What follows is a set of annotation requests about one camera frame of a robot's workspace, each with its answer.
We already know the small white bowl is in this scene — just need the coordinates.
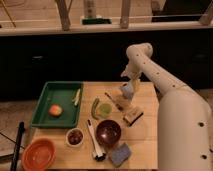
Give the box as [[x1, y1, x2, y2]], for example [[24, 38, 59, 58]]
[[65, 128, 84, 147]]

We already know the metal cup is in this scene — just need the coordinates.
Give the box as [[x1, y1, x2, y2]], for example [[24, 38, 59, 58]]
[[120, 80, 140, 100]]

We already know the orange fruit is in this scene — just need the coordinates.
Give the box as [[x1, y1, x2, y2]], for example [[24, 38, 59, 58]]
[[48, 104, 63, 117]]

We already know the orange plastic bowl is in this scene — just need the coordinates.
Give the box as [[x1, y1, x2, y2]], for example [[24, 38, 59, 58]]
[[21, 138, 56, 171]]

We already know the wooden handled brush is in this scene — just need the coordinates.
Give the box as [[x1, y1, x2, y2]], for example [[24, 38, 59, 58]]
[[105, 92, 143, 127]]

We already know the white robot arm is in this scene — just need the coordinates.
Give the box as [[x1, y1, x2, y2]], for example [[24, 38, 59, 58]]
[[121, 43, 212, 171]]

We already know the green base stand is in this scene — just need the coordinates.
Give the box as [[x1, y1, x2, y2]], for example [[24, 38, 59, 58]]
[[81, 18, 112, 25]]

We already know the green plastic tray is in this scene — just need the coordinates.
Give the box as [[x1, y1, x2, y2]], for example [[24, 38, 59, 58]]
[[31, 81, 83, 129]]

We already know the black pole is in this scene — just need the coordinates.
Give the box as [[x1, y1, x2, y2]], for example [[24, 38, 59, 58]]
[[10, 122, 25, 171]]

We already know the dark red bowl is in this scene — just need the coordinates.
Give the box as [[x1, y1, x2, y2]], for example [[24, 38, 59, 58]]
[[95, 120, 121, 148]]

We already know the green pea pod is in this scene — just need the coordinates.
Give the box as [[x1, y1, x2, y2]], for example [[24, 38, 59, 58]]
[[91, 98, 100, 120]]

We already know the white handled spoon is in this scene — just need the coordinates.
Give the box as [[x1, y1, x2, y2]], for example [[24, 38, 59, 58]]
[[87, 120, 106, 162]]

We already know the pale yellow banana piece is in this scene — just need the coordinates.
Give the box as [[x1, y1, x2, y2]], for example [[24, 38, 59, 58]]
[[72, 89, 81, 106]]

